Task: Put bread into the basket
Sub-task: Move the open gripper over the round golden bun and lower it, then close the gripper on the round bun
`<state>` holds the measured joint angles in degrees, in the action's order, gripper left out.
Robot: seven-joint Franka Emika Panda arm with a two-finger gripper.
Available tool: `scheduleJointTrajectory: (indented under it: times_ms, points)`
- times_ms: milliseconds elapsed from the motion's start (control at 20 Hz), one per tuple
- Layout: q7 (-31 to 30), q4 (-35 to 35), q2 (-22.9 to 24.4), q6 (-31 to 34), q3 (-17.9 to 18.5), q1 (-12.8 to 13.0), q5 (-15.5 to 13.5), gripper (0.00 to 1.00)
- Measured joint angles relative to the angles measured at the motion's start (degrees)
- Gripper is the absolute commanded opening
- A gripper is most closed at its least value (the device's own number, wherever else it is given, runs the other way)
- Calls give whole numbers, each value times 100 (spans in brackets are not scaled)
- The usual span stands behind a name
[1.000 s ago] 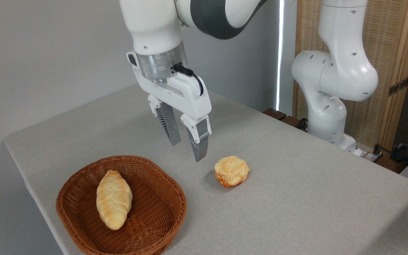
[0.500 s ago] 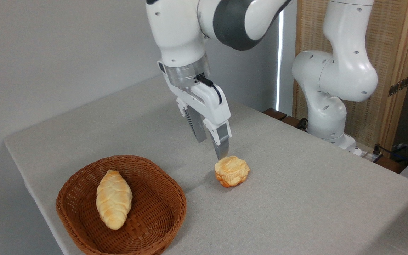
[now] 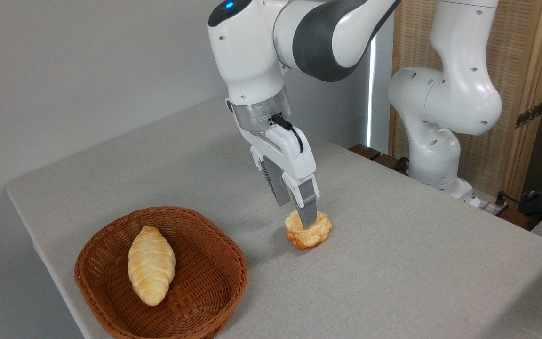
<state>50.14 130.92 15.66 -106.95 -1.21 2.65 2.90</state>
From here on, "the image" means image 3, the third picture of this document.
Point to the wooden woven folding screen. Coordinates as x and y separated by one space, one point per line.
515 47

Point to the metal screen hinge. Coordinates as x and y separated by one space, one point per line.
530 114

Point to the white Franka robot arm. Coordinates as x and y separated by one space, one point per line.
459 94

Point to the round golden bread bun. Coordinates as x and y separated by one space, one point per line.
320 233

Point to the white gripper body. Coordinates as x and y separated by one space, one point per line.
290 153

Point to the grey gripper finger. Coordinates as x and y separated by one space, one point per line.
306 197
275 183

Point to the white power strip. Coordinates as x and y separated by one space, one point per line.
490 207

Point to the dark brown wooden block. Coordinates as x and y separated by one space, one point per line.
387 162
364 151

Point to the long braided bread loaf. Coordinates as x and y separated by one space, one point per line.
151 266

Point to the grey table cloth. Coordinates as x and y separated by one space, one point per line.
393 263

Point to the brown wicker basket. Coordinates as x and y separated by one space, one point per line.
205 282

